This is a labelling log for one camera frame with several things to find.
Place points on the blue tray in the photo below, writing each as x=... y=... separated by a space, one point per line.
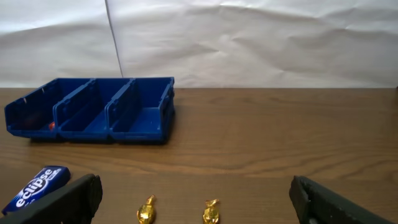
x=146 y=121

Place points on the blue candy pack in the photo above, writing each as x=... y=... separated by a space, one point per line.
x=38 y=186

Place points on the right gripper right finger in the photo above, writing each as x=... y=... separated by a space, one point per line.
x=323 y=208

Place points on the gold wrapped candy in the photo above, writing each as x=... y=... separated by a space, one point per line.
x=146 y=213
x=211 y=213

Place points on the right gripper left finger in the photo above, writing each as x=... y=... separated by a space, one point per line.
x=71 y=202

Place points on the orange candy box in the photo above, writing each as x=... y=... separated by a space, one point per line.
x=51 y=126

